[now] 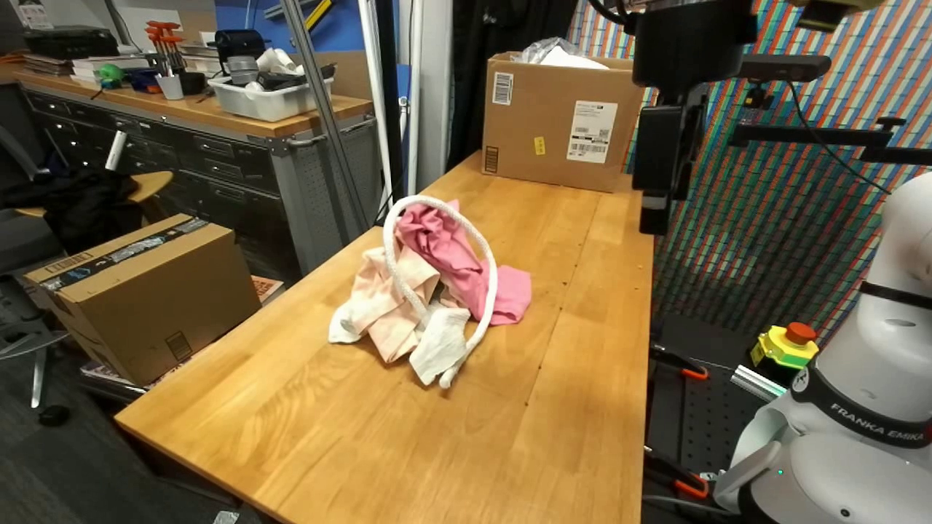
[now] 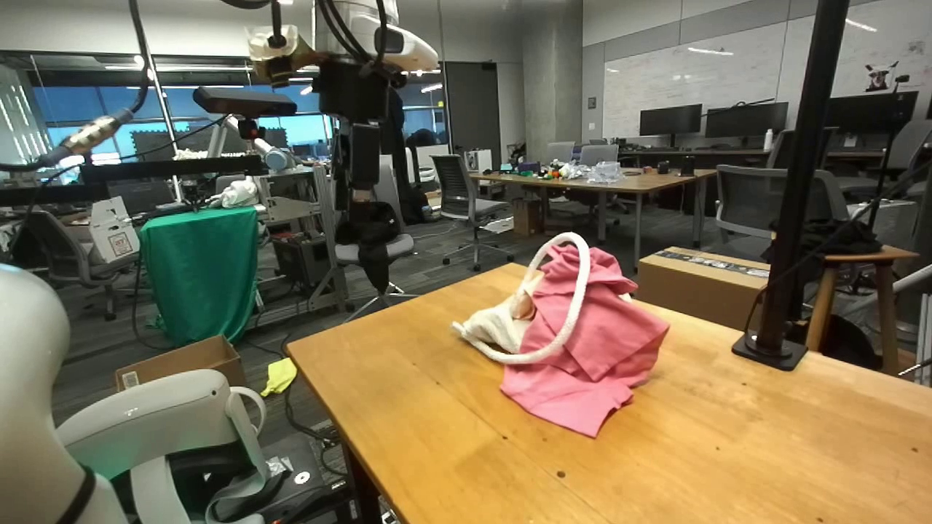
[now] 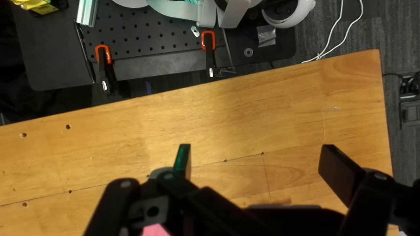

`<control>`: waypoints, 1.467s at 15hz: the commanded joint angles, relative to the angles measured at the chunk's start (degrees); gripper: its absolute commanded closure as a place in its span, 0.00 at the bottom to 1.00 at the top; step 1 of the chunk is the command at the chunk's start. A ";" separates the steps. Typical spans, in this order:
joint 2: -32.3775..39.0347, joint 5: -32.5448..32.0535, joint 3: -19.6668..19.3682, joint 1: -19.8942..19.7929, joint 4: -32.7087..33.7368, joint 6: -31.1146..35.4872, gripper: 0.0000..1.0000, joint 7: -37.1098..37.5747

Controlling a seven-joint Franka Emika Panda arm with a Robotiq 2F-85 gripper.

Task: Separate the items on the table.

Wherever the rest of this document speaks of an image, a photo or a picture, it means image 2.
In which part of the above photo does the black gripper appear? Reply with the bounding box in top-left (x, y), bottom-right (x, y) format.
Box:
top-left (316, 58), bottom-right (392, 193)

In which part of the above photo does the white rope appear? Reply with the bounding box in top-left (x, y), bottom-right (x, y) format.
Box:
top-left (452, 230), bottom-right (593, 371)

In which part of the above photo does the pink shirt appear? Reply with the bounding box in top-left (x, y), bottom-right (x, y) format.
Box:
top-left (501, 243), bottom-right (673, 444)

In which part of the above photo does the black backpack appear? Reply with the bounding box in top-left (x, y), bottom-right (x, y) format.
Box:
top-left (332, 198), bottom-right (401, 294)

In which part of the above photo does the grey office chair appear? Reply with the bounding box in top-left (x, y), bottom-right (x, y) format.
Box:
top-left (311, 158), bottom-right (418, 316)
top-left (712, 164), bottom-right (852, 243)
top-left (430, 153), bottom-right (513, 275)

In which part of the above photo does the dark grey door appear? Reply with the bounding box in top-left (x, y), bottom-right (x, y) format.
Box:
top-left (443, 62), bottom-right (503, 158)

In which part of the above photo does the small cardboard box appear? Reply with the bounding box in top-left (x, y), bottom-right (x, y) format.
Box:
top-left (506, 193), bottom-right (552, 243)

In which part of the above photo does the green cloth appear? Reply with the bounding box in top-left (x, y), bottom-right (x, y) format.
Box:
top-left (136, 205), bottom-right (262, 348)

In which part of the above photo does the yellow cloth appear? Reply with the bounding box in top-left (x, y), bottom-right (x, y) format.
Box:
top-left (258, 356), bottom-right (299, 400)

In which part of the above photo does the long wooden table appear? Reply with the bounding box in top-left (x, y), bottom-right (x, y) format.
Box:
top-left (474, 166), bottom-right (723, 275)

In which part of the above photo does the open cardboard box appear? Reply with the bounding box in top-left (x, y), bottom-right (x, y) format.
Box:
top-left (114, 334), bottom-right (246, 393)

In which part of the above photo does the black computer monitor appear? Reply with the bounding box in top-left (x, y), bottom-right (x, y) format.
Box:
top-left (825, 91), bottom-right (919, 131)
top-left (702, 100), bottom-right (791, 142)
top-left (637, 103), bottom-right (705, 139)

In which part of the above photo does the black equipment box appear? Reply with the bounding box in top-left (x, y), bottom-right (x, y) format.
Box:
top-left (168, 441), bottom-right (354, 524)

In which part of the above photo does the white whiteboard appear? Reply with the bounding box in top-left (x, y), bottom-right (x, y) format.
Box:
top-left (599, 17), bottom-right (819, 139)

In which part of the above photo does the brown cardboard box black tape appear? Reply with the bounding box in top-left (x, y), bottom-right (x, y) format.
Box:
top-left (634, 246), bottom-right (774, 332)

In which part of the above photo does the black bag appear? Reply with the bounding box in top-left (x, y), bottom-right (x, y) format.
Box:
top-left (766, 217), bottom-right (883, 260)

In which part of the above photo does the wooden stool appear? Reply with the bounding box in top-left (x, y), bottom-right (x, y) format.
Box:
top-left (801, 246), bottom-right (919, 377)

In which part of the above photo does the black stereo camera bar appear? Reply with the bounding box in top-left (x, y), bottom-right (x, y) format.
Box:
top-left (190, 84), bottom-right (299, 122)

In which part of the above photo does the wrist camera on tan mount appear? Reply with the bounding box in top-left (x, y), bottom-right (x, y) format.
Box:
top-left (245, 23), bottom-right (313, 87)

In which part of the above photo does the black pole with base plate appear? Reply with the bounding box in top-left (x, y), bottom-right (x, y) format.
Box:
top-left (731, 0), bottom-right (852, 374)

